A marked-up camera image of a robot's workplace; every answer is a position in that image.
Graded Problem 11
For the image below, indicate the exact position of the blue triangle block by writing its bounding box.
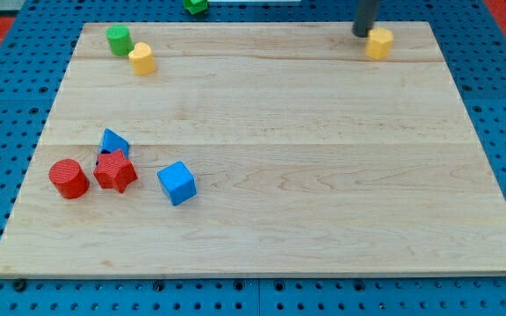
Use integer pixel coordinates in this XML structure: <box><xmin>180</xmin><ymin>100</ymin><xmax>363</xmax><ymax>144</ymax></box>
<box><xmin>98</xmin><ymin>128</ymin><xmax>129</xmax><ymax>158</ymax></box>

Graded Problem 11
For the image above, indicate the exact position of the blue cube block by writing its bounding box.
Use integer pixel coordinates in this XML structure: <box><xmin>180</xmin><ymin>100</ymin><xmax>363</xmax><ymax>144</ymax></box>
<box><xmin>157</xmin><ymin>161</ymin><xmax>197</xmax><ymax>206</ymax></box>

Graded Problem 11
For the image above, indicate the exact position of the red cylinder block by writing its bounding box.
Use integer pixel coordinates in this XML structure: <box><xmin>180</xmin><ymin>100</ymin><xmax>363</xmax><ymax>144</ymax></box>
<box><xmin>48</xmin><ymin>159</ymin><xmax>90</xmax><ymax>199</ymax></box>

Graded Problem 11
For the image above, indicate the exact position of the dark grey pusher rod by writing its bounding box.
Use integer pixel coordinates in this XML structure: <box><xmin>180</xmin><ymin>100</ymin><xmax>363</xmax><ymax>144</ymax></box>
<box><xmin>352</xmin><ymin>0</ymin><xmax>380</xmax><ymax>38</ymax></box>

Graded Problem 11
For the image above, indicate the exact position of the red star block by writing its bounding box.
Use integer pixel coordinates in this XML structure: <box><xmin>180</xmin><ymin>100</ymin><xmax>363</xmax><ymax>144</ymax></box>
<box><xmin>93</xmin><ymin>149</ymin><xmax>138</xmax><ymax>193</ymax></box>

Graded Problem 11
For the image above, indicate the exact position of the green cylinder block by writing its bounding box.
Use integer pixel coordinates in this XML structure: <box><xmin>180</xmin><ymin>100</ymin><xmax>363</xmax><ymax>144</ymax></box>
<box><xmin>105</xmin><ymin>24</ymin><xmax>134</xmax><ymax>56</ymax></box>

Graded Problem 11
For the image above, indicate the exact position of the light wooden board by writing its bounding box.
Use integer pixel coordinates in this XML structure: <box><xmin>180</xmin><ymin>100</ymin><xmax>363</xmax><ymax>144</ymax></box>
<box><xmin>0</xmin><ymin>22</ymin><xmax>506</xmax><ymax>279</ymax></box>

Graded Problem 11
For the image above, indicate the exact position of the yellow hexagon block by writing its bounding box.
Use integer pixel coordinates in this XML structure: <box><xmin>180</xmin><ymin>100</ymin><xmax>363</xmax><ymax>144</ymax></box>
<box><xmin>365</xmin><ymin>27</ymin><xmax>394</xmax><ymax>60</ymax></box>

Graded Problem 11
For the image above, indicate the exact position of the green star block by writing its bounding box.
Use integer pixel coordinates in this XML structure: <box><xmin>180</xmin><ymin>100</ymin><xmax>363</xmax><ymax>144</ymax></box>
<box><xmin>184</xmin><ymin>0</ymin><xmax>208</xmax><ymax>15</ymax></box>

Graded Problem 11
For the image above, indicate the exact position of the yellow heart block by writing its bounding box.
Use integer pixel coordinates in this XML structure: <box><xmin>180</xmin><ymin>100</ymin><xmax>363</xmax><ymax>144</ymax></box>
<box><xmin>128</xmin><ymin>42</ymin><xmax>157</xmax><ymax>75</ymax></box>

